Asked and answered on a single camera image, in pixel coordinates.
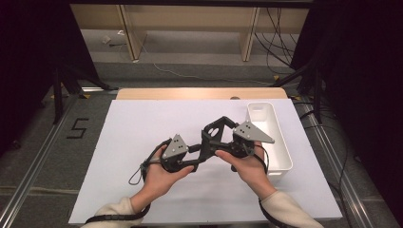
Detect dark curtain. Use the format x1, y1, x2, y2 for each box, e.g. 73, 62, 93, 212
0, 0, 100, 156
289, 0, 403, 222

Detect black metal stand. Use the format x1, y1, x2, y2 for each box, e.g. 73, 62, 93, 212
270, 53, 324, 124
51, 65, 120, 125

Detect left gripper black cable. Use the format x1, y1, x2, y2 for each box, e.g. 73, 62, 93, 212
85, 138, 174, 224

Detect white plastic bin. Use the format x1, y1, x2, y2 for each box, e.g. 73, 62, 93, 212
246, 102, 294, 177

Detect person's right hand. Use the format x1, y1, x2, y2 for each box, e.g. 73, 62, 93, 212
214, 142, 278, 201

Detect thin black floor cable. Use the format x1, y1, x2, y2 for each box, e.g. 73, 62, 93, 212
298, 101, 354, 228

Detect person's left hand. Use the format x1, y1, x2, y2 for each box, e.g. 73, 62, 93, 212
137, 144, 195, 206

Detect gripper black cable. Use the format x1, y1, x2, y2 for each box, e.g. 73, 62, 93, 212
85, 138, 174, 224
257, 143, 286, 228

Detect bundle of black cables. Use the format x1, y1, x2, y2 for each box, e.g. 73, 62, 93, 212
254, 8, 298, 75

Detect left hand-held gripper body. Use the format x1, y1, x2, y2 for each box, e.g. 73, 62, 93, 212
160, 134, 191, 174

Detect white floor cable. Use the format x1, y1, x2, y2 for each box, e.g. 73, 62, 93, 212
139, 41, 274, 86

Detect aluminium floor rail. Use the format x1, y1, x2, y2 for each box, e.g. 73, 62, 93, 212
0, 94, 80, 228
300, 104, 370, 228

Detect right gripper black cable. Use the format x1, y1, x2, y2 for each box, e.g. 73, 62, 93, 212
257, 143, 286, 228

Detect white table mat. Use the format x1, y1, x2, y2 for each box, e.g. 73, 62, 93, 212
68, 98, 343, 224

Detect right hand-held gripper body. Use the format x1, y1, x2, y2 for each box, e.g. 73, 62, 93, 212
227, 121, 276, 159

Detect light wooden shelf unit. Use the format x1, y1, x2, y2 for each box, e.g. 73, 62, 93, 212
69, 3, 310, 63

